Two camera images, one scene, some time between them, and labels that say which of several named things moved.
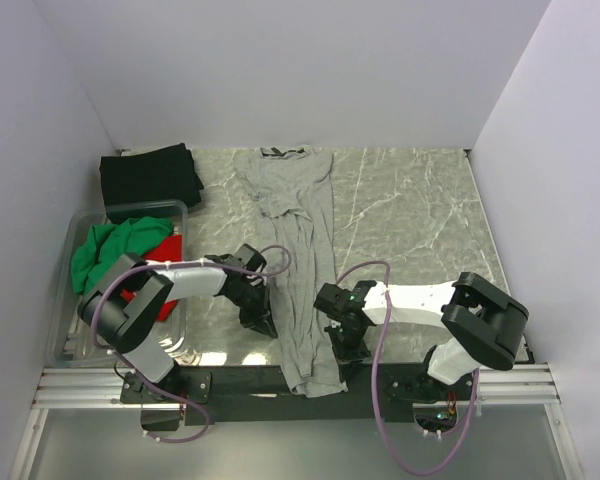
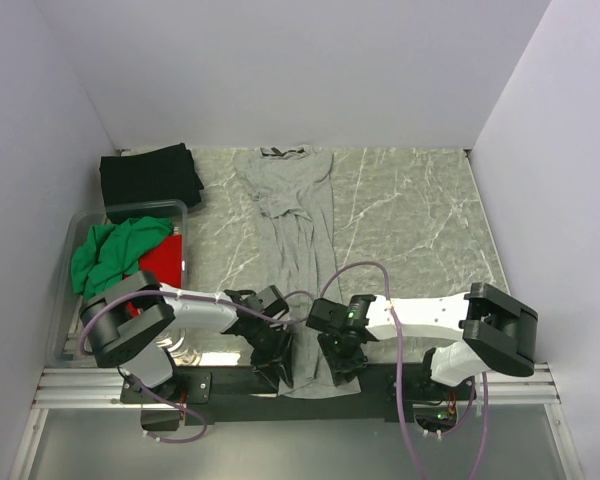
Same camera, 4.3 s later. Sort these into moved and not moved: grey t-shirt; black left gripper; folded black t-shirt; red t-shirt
Moved: black left gripper
Not moved: red t-shirt; folded black t-shirt; grey t-shirt
